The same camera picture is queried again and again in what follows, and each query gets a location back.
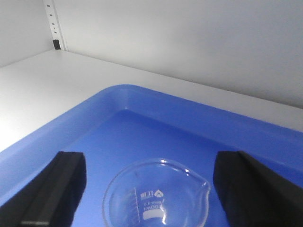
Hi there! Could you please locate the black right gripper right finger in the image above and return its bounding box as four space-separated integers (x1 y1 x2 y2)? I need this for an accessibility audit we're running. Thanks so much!
213 151 303 227

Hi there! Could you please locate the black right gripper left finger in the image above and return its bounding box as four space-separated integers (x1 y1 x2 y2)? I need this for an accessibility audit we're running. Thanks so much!
0 151 86 227

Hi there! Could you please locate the clear glass beaker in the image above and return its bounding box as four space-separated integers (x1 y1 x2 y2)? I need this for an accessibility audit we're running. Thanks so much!
102 158 211 227

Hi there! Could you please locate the blue plastic tray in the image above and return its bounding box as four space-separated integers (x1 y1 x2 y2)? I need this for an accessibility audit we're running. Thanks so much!
0 85 303 227

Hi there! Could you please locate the black shelf support clip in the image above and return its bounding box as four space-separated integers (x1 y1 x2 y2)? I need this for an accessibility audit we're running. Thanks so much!
53 39 61 50

